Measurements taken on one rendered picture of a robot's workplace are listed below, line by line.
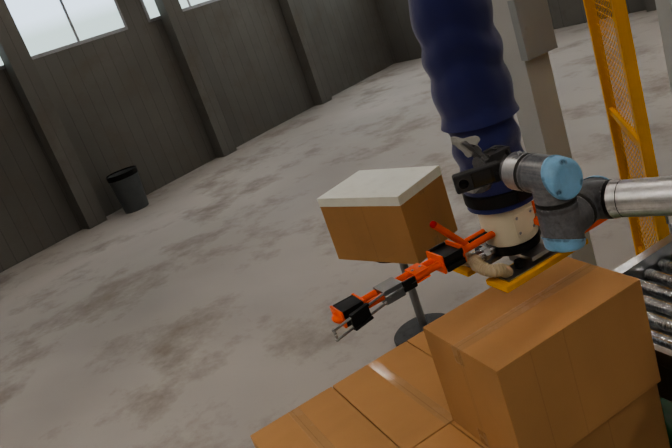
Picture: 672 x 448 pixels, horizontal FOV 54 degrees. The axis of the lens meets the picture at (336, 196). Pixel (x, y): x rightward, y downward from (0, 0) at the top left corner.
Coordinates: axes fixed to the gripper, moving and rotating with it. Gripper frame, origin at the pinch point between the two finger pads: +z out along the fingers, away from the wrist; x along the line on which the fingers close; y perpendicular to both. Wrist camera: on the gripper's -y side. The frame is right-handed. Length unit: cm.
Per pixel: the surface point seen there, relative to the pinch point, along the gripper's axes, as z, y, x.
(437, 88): 22.7, 15.7, 15.4
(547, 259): 9, 28, -44
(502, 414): 7, -4, -81
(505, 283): 10.1, 11.7, -44.5
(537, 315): 15, 23, -64
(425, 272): 19.4, -7.9, -33.1
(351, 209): 180, 42, -63
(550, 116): 118, 138, -44
